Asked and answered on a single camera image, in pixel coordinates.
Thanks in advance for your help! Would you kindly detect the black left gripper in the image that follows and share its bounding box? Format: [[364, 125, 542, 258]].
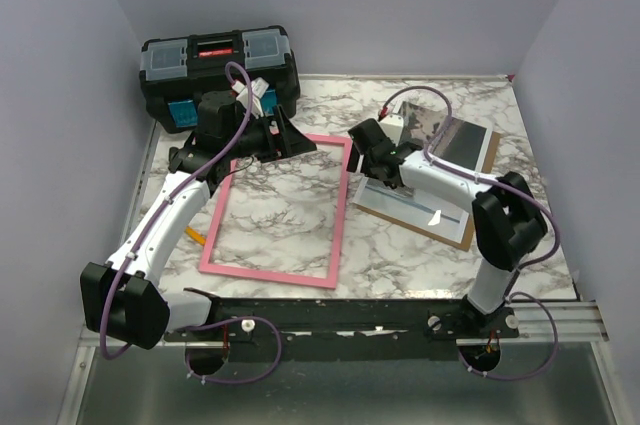
[[224, 105, 316, 163]]

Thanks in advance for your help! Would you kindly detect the landscape photo print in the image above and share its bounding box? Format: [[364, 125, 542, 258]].
[[355, 100, 489, 244]]

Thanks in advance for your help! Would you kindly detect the pink picture frame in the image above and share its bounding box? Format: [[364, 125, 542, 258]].
[[199, 134, 351, 289]]

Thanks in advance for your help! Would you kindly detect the yellow handled screwdriver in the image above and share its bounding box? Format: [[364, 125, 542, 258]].
[[185, 227, 206, 246]]

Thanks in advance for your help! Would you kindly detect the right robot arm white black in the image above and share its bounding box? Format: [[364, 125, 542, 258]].
[[348, 119, 548, 337]]

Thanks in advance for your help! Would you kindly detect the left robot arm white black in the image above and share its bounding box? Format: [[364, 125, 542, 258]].
[[80, 92, 316, 350]]

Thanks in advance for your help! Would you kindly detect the black plastic toolbox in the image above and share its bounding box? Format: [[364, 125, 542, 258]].
[[139, 25, 301, 134]]

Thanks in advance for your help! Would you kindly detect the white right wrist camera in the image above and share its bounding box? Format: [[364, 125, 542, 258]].
[[379, 114, 404, 145]]

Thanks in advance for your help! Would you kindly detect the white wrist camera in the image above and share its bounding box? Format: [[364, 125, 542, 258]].
[[231, 78, 269, 118], [379, 114, 404, 145]]

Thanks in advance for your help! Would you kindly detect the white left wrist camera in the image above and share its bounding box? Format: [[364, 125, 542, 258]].
[[231, 78, 269, 118]]

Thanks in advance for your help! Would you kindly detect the brown frame backing board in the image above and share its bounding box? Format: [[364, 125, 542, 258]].
[[352, 130, 502, 252]]

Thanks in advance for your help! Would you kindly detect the black mounting base plate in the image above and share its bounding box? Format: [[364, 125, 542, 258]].
[[164, 298, 519, 362]]

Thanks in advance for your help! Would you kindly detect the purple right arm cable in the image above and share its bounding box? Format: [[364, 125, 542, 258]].
[[379, 86, 560, 381]]

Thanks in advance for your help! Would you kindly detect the aluminium rail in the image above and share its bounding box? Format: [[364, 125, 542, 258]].
[[506, 301, 609, 343]]

